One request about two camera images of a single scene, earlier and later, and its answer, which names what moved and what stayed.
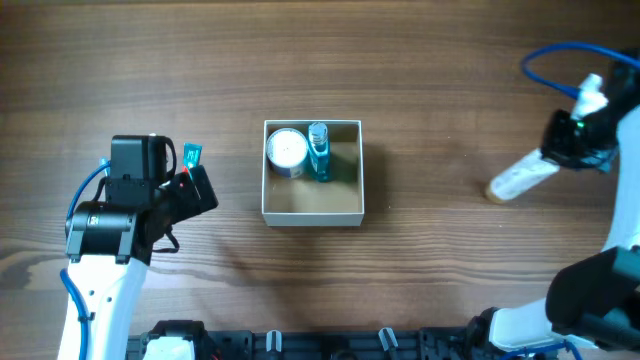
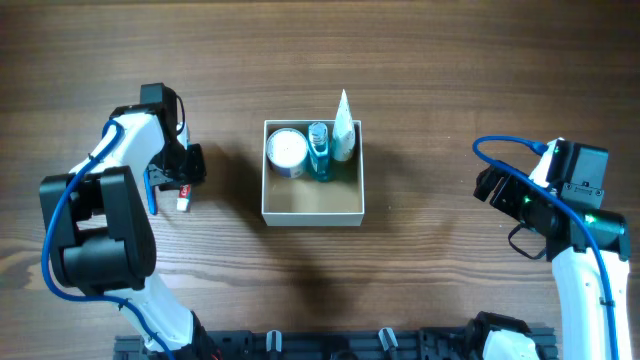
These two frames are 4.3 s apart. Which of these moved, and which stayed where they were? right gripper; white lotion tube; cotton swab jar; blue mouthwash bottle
Moved: white lotion tube; right gripper
Stayed: cotton swab jar; blue mouthwash bottle
